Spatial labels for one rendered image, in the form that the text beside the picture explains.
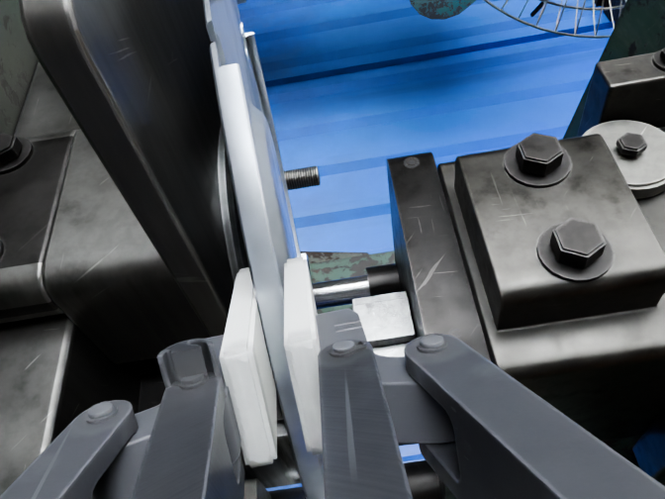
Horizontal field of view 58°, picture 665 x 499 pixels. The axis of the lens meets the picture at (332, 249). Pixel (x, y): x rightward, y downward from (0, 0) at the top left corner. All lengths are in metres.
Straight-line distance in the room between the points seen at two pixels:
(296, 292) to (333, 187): 1.86
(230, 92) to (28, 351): 0.16
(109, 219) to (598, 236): 0.22
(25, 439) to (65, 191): 0.11
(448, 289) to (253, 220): 0.19
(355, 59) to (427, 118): 0.46
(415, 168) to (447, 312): 0.11
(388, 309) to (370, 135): 1.81
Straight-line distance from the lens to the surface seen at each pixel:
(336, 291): 0.49
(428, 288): 0.34
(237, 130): 0.17
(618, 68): 0.41
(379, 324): 0.39
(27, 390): 0.28
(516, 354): 0.31
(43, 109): 0.40
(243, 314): 0.16
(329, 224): 1.92
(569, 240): 0.30
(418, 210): 0.37
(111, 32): 0.17
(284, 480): 0.41
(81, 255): 0.26
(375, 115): 2.21
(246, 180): 0.17
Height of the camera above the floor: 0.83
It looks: 3 degrees down
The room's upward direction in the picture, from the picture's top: 81 degrees clockwise
